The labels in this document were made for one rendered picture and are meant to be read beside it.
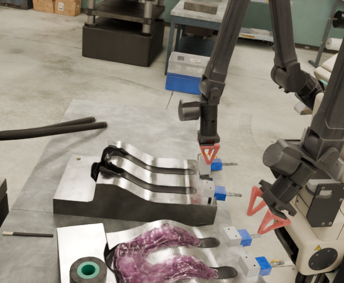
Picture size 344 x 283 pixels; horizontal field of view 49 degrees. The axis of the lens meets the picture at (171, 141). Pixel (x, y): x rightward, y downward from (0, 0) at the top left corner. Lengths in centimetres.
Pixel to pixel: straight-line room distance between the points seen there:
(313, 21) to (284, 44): 650
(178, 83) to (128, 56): 103
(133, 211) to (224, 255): 31
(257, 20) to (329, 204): 658
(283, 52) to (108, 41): 408
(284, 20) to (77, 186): 82
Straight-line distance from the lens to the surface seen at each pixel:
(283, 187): 93
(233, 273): 105
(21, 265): 110
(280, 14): 123
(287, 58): 127
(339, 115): 88
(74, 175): 129
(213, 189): 120
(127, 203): 117
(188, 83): 440
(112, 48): 519
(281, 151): 86
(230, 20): 116
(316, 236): 134
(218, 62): 117
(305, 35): 778
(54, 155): 152
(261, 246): 246
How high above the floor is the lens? 160
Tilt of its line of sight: 29 degrees down
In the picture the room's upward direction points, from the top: 8 degrees clockwise
